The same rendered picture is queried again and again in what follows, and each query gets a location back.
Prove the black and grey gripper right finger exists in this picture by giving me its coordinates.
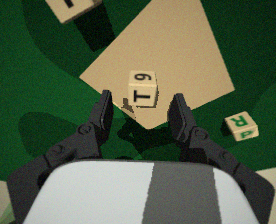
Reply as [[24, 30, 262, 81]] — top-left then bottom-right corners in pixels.
[[168, 93, 275, 224]]

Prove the beige flat mat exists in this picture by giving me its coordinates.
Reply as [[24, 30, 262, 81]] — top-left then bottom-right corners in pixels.
[[80, 0, 235, 130]]

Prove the beige letter block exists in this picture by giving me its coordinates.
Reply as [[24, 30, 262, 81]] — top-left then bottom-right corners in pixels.
[[128, 70, 157, 106], [225, 111, 259, 141], [45, 0, 102, 24]]

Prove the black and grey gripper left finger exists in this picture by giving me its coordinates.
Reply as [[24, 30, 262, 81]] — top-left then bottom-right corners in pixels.
[[6, 90, 114, 224]]

